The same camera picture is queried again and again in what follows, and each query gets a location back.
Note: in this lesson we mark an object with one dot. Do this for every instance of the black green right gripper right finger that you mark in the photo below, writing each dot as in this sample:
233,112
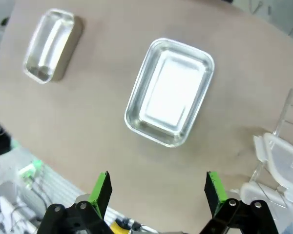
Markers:
213,195

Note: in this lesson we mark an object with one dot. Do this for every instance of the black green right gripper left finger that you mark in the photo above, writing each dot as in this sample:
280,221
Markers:
101,195

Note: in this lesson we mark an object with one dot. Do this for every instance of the white paper sheet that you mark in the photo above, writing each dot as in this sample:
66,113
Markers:
283,156

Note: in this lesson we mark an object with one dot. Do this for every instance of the translucent white plastic lid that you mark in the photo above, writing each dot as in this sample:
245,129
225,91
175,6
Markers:
250,192

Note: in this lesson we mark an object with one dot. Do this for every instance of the green white connector block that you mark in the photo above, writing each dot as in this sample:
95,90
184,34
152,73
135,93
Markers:
30,170

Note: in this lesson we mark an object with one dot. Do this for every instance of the rectangular stainless steel container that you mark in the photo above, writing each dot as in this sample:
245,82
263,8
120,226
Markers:
50,46
169,92

